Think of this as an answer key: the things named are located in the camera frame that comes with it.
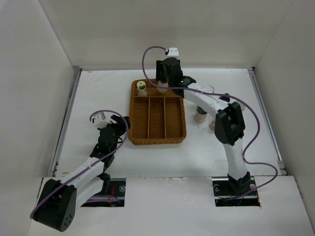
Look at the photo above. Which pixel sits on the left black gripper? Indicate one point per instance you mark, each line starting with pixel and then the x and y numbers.
pixel 120 122

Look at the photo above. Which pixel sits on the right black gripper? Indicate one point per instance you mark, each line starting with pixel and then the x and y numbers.
pixel 160 67

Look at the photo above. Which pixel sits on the black cap salt grinder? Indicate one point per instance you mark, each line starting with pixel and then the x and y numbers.
pixel 162 87

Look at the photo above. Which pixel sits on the yellow cap spice bottle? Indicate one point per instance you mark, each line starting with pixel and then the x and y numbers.
pixel 141 88

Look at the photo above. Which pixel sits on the silver cap blue label bottle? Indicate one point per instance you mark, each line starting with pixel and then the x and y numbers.
pixel 208 89

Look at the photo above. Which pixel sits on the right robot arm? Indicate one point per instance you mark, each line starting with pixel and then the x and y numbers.
pixel 229 121

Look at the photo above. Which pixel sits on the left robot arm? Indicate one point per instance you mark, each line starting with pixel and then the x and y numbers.
pixel 89 184

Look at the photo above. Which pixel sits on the brown wicker divided tray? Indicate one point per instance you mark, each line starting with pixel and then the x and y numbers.
pixel 157 118

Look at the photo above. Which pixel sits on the black cap pepper jar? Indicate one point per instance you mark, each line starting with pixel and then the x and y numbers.
pixel 200 115

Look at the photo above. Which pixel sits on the small black cap bottle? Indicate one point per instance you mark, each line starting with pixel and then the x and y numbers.
pixel 225 97

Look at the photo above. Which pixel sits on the pink cap spice jar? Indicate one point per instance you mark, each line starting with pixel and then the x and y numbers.
pixel 212 125

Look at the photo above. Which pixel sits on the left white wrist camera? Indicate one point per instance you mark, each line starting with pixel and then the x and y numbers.
pixel 98 118

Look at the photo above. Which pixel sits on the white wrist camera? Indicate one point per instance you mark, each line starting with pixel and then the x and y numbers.
pixel 172 52
pixel 98 118

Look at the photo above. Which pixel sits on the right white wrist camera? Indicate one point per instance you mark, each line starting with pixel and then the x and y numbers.
pixel 172 52

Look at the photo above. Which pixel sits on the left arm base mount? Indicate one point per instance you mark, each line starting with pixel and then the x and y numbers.
pixel 112 196

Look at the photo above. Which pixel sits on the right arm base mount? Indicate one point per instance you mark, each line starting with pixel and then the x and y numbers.
pixel 226 197

